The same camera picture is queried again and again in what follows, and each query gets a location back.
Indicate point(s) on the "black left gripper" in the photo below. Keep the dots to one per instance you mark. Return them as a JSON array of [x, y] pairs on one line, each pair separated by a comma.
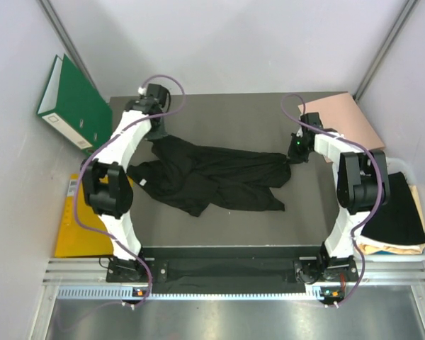
[[159, 134]]

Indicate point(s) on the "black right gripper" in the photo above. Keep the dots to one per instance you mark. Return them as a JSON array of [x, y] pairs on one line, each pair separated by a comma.
[[292, 156]]

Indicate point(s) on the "black printed t-shirt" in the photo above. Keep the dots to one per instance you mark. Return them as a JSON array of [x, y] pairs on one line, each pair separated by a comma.
[[192, 177]]

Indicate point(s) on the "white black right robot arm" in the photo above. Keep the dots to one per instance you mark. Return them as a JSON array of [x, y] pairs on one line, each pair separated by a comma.
[[362, 186]]

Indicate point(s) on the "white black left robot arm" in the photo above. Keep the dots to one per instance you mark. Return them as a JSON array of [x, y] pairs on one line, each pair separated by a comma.
[[109, 193]]

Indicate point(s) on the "pink paper folder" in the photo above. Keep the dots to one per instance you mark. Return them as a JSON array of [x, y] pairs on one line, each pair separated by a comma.
[[341, 113]]

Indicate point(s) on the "green lever arch binder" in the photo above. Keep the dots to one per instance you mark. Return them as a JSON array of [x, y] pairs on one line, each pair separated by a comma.
[[73, 107]]

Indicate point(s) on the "folded black t-shirt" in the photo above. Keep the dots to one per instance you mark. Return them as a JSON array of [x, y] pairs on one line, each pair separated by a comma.
[[396, 222]]

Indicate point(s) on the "white plastic basket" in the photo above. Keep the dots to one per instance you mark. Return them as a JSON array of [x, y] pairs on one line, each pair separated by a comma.
[[395, 165]]

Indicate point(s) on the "yellow folder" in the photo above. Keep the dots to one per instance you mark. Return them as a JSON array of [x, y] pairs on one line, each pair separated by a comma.
[[75, 241]]

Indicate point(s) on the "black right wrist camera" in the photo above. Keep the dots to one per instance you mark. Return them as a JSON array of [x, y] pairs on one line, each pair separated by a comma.
[[311, 119]]

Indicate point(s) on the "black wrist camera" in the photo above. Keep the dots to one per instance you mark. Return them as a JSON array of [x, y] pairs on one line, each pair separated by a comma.
[[158, 92], [311, 119]]

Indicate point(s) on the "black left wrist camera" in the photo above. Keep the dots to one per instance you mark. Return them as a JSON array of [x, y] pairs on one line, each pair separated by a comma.
[[158, 92]]

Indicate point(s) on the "grey slotted cable duct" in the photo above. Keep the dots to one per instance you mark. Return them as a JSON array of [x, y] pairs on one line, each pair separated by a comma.
[[135, 293]]

